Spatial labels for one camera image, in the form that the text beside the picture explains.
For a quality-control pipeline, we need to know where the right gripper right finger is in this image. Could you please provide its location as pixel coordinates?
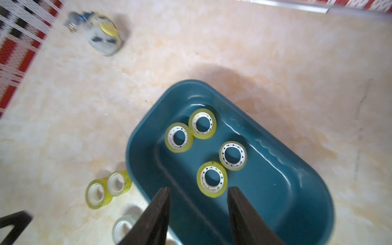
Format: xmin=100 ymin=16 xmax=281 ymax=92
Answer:
xmin=227 ymin=187 xmax=284 ymax=245

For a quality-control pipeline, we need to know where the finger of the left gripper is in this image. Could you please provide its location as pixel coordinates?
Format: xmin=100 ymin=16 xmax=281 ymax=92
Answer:
xmin=0 ymin=211 xmax=33 ymax=245

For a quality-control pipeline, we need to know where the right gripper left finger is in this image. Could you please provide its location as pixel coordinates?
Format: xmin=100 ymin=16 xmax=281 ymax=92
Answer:
xmin=119 ymin=187 xmax=171 ymax=245

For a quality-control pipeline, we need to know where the yellow tape roll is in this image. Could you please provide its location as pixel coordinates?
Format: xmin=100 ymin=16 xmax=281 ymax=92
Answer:
xmin=164 ymin=122 xmax=194 ymax=153
xmin=219 ymin=141 xmax=248 ymax=171
xmin=197 ymin=161 xmax=228 ymax=198
xmin=85 ymin=178 xmax=113 ymax=209
xmin=107 ymin=170 xmax=132 ymax=197

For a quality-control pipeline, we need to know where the teal plastic storage box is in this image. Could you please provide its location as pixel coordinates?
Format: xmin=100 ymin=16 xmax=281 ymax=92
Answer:
xmin=126 ymin=80 xmax=334 ymax=245

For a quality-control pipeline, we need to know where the small metal blue keychain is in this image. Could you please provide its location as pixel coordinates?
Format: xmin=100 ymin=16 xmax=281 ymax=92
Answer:
xmin=64 ymin=11 xmax=94 ymax=33

